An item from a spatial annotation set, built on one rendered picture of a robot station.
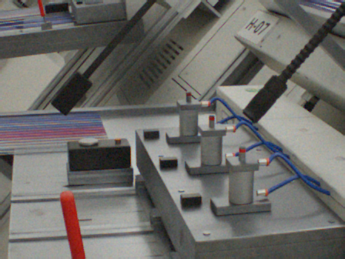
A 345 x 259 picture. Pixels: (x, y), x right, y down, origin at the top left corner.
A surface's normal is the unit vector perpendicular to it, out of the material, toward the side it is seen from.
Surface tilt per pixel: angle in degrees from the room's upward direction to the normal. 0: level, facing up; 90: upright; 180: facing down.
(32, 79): 90
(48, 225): 42
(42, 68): 90
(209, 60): 90
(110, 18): 90
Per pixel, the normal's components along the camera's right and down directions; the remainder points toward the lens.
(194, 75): 0.19, 0.26
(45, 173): 0.00, -0.96
